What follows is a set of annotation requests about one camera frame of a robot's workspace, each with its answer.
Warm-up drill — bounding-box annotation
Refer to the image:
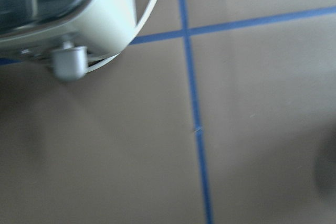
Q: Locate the white chrome toaster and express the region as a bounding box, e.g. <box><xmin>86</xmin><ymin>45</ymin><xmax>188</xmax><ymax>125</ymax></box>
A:
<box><xmin>1</xmin><ymin>0</ymin><xmax>137</xmax><ymax>80</ymax></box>

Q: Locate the white toaster power cable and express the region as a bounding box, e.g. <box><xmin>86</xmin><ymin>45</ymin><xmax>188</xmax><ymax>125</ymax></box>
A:
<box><xmin>86</xmin><ymin>0</ymin><xmax>170</xmax><ymax>74</ymax></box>

